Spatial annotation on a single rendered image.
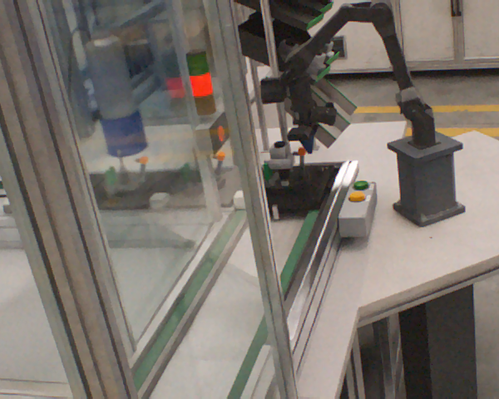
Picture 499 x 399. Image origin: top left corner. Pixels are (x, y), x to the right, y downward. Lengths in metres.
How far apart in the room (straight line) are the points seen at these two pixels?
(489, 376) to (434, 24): 3.63
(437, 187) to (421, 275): 0.30
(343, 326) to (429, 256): 0.34
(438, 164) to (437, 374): 0.65
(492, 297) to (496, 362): 0.43
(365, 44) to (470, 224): 4.24
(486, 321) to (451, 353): 0.88
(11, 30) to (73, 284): 0.23
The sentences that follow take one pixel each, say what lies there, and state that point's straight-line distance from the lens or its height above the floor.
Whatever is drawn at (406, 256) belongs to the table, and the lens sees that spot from 1.90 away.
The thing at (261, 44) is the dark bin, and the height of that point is 1.32.
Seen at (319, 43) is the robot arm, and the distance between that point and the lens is 1.93.
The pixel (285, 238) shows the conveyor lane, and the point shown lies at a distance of 1.92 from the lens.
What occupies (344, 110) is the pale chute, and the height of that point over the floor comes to 1.01.
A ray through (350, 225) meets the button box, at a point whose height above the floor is 0.94.
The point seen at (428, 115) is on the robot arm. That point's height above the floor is 1.15.
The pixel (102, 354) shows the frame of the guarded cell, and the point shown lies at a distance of 0.72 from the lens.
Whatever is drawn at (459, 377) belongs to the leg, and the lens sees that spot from 2.36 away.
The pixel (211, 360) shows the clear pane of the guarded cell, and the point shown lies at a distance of 1.01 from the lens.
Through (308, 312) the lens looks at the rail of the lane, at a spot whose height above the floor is 0.93.
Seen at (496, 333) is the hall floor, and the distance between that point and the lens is 3.08.
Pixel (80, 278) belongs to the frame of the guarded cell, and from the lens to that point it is 0.68.
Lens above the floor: 1.82
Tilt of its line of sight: 24 degrees down
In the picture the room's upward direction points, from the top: 10 degrees counter-clockwise
